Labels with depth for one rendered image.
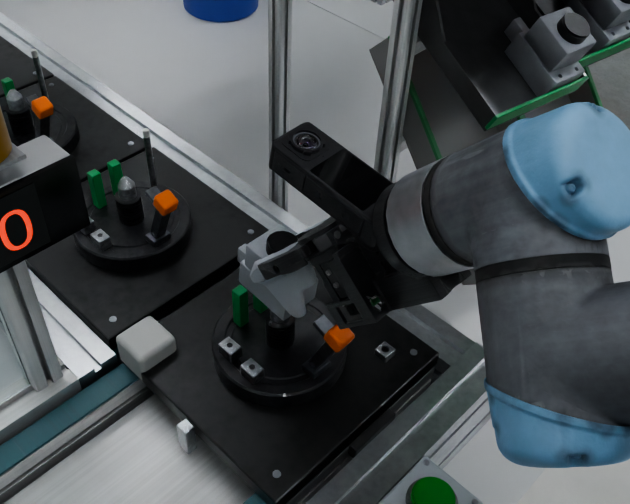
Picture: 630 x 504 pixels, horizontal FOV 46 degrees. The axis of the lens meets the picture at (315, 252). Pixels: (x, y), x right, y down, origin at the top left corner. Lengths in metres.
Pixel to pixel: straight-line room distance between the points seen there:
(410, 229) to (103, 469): 0.44
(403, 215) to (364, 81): 0.93
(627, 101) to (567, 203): 2.86
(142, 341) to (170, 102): 0.65
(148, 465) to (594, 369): 0.50
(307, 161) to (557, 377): 0.25
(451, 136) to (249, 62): 0.66
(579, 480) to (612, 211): 0.52
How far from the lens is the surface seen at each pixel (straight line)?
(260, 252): 0.67
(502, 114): 0.71
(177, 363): 0.78
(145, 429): 0.80
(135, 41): 1.53
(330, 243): 0.55
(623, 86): 3.34
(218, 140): 1.24
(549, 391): 0.40
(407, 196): 0.48
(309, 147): 0.56
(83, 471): 0.79
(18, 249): 0.61
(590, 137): 0.41
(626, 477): 0.91
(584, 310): 0.40
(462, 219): 0.44
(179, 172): 1.00
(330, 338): 0.67
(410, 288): 0.54
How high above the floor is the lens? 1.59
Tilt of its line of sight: 45 degrees down
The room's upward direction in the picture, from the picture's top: 3 degrees clockwise
